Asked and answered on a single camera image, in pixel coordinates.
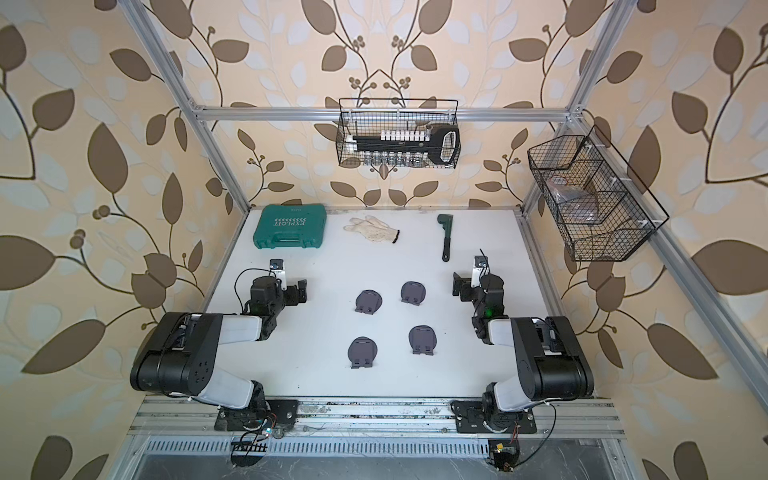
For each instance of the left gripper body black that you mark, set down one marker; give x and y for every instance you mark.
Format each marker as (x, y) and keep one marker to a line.
(293, 291)

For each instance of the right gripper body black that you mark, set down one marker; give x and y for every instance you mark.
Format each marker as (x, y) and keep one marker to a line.
(464, 287)

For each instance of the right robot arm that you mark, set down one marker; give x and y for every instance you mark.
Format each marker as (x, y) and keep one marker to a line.
(549, 363)

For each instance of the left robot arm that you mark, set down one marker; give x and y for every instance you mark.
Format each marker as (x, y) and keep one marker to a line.
(179, 356)

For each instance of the green plastic tool case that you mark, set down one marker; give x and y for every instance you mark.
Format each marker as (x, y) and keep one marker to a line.
(284, 226)

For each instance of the green black hand tool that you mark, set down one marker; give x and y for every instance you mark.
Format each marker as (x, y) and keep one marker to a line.
(446, 222)

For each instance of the white work glove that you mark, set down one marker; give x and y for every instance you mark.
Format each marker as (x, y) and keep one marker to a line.
(373, 229)

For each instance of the socket set in basket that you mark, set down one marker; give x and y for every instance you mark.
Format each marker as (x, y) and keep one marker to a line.
(436, 146)

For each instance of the plastic bag in basket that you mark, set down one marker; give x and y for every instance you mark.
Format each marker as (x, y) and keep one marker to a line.
(575, 205)

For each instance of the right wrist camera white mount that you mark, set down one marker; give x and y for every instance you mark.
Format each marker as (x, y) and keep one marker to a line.
(480, 269)

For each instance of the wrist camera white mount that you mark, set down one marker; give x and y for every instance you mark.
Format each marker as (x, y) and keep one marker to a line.
(480, 269)
(276, 267)

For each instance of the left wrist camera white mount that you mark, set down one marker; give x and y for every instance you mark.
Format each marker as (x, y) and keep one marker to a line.
(276, 267)

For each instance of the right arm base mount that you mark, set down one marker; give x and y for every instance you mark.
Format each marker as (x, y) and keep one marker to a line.
(492, 417)

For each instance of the black wire basket right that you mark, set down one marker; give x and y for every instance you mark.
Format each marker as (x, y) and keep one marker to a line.
(601, 207)

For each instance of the black wire basket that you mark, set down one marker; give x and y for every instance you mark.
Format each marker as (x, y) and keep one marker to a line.
(601, 207)
(373, 114)

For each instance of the black wire basket centre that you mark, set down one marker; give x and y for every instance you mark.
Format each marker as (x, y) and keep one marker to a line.
(373, 114)

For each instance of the aluminium frame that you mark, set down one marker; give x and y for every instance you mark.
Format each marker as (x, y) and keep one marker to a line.
(748, 360)

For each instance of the aluminium front rail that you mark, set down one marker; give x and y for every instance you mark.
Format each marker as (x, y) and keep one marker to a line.
(407, 417)

